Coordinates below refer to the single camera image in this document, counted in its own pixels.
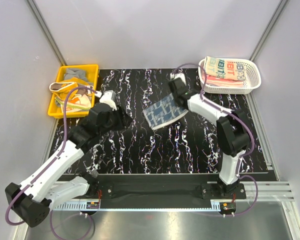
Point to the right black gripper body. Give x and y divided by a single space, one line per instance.
175 97

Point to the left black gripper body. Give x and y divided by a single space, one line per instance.
117 121

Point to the blue white patterned towel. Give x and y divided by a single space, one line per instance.
163 113

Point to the pink bunny towel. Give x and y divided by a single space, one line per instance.
220 82

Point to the orange grey printed towel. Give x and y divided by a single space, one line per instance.
225 69

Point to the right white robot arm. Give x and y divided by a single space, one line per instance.
233 135

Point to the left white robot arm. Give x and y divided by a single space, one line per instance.
34 198

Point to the yellow orange cloth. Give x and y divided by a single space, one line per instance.
78 100

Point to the white perforated basket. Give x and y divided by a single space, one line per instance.
252 82

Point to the grey cloth in bin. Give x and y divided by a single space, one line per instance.
76 75

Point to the yellow plastic bin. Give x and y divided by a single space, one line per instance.
92 73

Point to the black marble pattern mat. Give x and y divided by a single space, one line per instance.
188 146

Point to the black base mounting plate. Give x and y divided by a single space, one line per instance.
154 192

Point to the left small circuit board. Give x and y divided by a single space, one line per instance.
93 205

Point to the small circuit board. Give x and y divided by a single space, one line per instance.
228 206
93 205

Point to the right small circuit board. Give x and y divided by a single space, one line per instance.
228 206

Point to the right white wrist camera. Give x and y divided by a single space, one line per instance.
174 76

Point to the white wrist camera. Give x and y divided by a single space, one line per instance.
108 97
174 76

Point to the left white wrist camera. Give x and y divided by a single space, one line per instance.
108 97

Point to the slotted white cable duct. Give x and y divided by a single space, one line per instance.
72 206

